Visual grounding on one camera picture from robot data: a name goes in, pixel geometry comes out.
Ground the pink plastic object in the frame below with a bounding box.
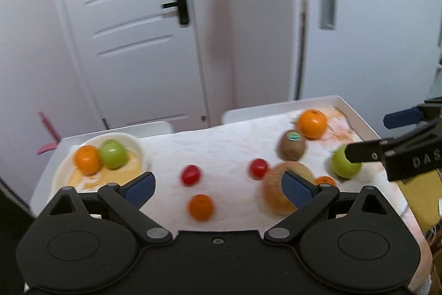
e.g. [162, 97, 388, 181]
[37, 111, 60, 155]

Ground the white panel door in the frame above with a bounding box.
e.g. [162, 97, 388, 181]
[48, 0, 211, 130]

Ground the brown kiwi with sticker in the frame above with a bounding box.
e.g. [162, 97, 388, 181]
[276, 130, 307, 162]

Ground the large orange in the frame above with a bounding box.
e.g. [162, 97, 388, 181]
[74, 145, 103, 175]
[297, 109, 327, 139]

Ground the green apple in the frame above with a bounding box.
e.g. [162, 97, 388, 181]
[331, 145, 362, 178]
[99, 139, 128, 168]

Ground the white sliding door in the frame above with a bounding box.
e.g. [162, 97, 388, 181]
[304, 0, 442, 116]

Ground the small tangerine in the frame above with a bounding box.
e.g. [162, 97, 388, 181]
[188, 194, 215, 221]
[315, 176, 337, 188]

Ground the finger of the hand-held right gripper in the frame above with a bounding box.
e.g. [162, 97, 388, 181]
[345, 119, 442, 164]
[383, 98, 442, 130]

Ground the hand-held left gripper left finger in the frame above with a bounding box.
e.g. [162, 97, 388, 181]
[41, 171, 173, 245]

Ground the white oval bowl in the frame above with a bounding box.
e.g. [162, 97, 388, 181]
[52, 132, 153, 199]

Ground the black door handle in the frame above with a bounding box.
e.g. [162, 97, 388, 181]
[162, 0, 190, 26]

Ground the red cherry tomato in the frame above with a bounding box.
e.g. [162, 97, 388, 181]
[249, 158, 270, 181]
[181, 164, 203, 187]

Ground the white tray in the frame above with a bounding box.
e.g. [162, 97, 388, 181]
[29, 95, 434, 292]

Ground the fruit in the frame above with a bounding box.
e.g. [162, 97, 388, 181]
[262, 162, 316, 215]

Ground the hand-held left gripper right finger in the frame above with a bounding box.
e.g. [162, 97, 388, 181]
[264, 171, 394, 245]

